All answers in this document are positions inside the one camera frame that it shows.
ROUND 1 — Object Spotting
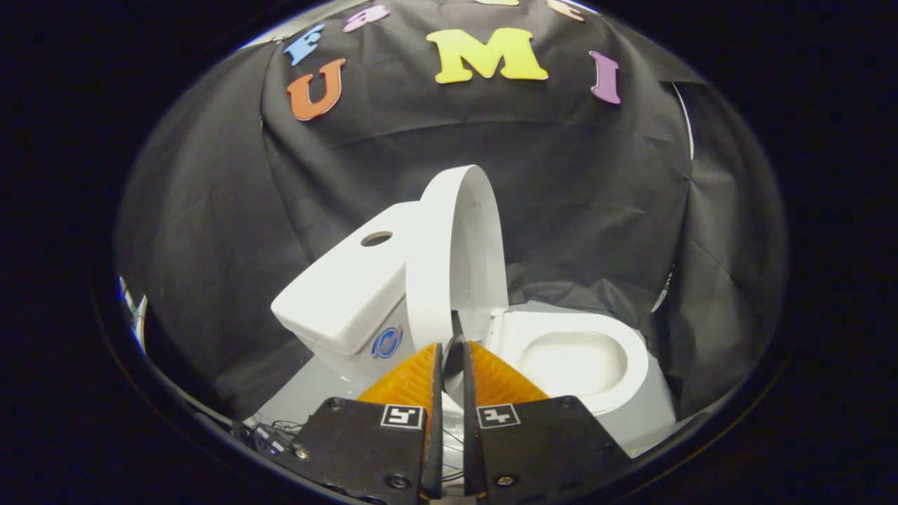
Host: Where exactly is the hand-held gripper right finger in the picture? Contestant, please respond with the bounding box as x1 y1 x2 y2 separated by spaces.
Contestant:
461 341 632 502

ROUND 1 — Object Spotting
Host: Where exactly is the black backdrop cloth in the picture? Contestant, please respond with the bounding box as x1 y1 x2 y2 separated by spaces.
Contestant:
114 0 788 423

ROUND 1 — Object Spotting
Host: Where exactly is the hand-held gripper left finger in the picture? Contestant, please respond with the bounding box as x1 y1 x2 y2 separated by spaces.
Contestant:
290 342 445 503

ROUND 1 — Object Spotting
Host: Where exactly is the small black device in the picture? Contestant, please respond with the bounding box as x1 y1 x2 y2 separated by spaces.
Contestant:
235 422 293 457

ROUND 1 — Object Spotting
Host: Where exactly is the white toilet tank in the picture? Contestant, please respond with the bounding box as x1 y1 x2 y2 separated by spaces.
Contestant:
271 201 423 385

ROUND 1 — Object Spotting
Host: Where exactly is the white toilet bowl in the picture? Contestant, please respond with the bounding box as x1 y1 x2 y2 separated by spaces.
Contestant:
442 302 678 458

